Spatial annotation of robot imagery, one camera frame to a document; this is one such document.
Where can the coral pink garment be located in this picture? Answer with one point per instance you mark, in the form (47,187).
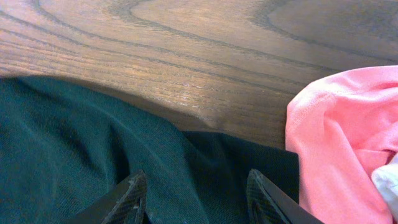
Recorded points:
(343,127)

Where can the white garment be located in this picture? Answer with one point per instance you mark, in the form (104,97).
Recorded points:
(385,180)

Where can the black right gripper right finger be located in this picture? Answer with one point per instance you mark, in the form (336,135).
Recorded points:
(268,204)

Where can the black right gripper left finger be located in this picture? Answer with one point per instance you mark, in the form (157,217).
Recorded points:
(125,204)

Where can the black polo shirt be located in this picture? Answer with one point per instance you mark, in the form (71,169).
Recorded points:
(64,146)

